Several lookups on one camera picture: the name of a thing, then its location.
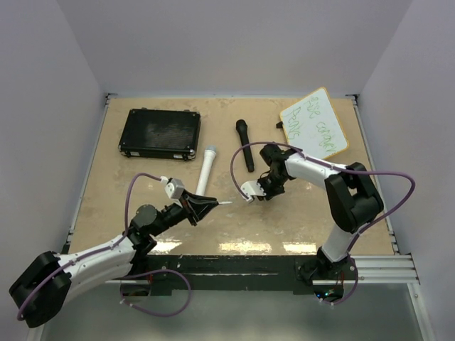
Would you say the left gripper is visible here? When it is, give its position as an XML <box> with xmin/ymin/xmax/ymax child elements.
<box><xmin>150</xmin><ymin>189</ymin><xmax>218</xmax><ymax>237</ymax></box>

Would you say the yellow framed whiteboard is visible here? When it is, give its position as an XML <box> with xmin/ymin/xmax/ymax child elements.
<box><xmin>279</xmin><ymin>87</ymin><xmax>349</xmax><ymax>159</ymax></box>

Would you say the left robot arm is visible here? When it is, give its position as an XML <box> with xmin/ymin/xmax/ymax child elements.
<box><xmin>9</xmin><ymin>191</ymin><xmax>220</xmax><ymax>328</ymax></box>

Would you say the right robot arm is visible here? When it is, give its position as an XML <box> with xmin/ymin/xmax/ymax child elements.
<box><xmin>257</xmin><ymin>144</ymin><xmax>384</xmax><ymax>283</ymax></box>

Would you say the white microphone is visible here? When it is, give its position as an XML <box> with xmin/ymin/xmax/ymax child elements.
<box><xmin>196</xmin><ymin>145</ymin><xmax>217</xmax><ymax>195</ymax></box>

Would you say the black microphone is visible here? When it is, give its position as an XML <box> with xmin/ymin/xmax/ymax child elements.
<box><xmin>235</xmin><ymin>119</ymin><xmax>255</xmax><ymax>173</ymax></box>

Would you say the black case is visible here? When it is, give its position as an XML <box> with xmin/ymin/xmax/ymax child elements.
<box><xmin>118</xmin><ymin>108</ymin><xmax>201</xmax><ymax>161</ymax></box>

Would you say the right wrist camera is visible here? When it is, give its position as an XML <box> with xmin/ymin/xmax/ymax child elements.
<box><xmin>240</xmin><ymin>180</ymin><xmax>266</xmax><ymax>202</ymax></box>

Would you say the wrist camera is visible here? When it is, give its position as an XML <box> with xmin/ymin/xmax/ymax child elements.
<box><xmin>240</xmin><ymin>180</ymin><xmax>266</xmax><ymax>202</ymax></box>
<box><xmin>160</xmin><ymin>176</ymin><xmax>185</xmax><ymax>200</ymax></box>

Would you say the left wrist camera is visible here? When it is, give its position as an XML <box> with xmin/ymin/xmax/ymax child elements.
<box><xmin>160</xmin><ymin>176</ymin><xmax>185</xmax><ymax>200</ymax></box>

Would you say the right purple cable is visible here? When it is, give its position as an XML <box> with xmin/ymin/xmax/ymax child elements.
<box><xmin>230</xmin><ymin>141</ymin><xmax>417</xmax><ymax>306</ymax></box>

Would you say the purple cable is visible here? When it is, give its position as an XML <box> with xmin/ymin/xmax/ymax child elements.
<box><xmin>230</xmin><ymin>141</ymin><xmax>417</xmax><ymax>306</ymax></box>
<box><xmin>16</xmin><ymin>172</ymin><xmax>193</xmax><ymax>321</ymax></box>

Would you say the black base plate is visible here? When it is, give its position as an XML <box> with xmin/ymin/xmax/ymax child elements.
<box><xmin>105</xmin><ymin>254</ymin><xmax>360</xmax><ymax>298</ymax></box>

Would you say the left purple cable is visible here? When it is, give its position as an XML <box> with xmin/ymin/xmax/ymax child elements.
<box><xmin>16</xmin><ymin>172</ymin><xmax>193</xmax><ymax>321</ymax></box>

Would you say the aluminium table frame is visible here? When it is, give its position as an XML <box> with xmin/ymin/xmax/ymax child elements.
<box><xmin>44</xmin><ymin>97</ymin><xmax>429</xmax><ymax>340</ymax></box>

